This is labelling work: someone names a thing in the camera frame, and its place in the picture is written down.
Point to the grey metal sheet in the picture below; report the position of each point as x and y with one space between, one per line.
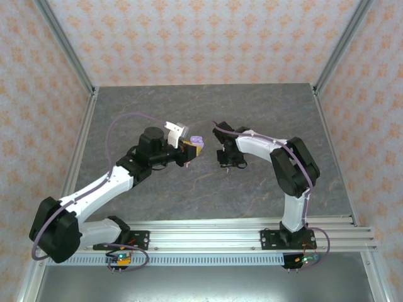
201 283

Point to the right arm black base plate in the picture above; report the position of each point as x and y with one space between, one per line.
267 239

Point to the aluminium corner post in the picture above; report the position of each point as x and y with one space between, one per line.
340 47
67 47

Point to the aluminium frame leg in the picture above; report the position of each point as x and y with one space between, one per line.
374 280
30 280

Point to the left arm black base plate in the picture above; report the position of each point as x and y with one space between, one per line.
141 239

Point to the aluminium side rail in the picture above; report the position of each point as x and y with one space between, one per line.
76 157
348 204

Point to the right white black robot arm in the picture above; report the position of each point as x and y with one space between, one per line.
294 214

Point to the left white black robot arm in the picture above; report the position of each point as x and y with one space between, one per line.
94 192

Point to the aluminium mounting beam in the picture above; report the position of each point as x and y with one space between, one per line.
204 236

